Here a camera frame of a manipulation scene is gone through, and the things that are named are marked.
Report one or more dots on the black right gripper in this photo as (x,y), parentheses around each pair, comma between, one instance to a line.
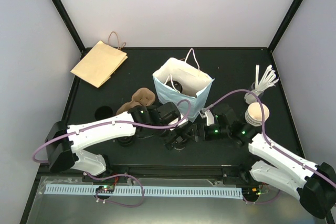
(197,127)

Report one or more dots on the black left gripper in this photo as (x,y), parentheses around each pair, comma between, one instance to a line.
(166,140)

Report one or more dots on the stack of black lids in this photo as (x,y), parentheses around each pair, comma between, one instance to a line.
(125,141)

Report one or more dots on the light blue paper bag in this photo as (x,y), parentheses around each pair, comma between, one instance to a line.
(195,83)

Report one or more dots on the stack of white paper cups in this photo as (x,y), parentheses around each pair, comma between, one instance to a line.
(253,114)

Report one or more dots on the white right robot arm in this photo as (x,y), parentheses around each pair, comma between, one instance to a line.
(311,184)

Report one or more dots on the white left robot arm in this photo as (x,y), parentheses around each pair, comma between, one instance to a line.
(66,144)

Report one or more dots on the black paper coffee cup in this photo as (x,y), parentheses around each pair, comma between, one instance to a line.
(103,112)

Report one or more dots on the black circuit board with leds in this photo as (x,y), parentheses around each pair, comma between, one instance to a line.
(105,189)

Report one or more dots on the clear cup of stirrers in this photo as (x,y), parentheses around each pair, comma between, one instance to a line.
(267,80)

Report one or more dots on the brown kraft paper bag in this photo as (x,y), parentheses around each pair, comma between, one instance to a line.
(97,66)

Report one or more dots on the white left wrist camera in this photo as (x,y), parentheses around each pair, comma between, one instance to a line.
(178,123)

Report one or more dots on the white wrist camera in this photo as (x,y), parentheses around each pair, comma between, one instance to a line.
(178,123)
(208,116)

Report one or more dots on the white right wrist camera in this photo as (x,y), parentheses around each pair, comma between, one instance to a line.
(208,116)

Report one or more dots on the light blue cable duct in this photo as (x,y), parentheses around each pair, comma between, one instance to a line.
(147,191)

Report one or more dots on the black frame post left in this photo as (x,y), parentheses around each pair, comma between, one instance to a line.
(69,24)

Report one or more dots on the black frame post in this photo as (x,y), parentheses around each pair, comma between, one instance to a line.
(293,8)
(69,24)

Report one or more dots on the black frame post right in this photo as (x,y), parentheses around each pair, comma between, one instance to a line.
(293,8)

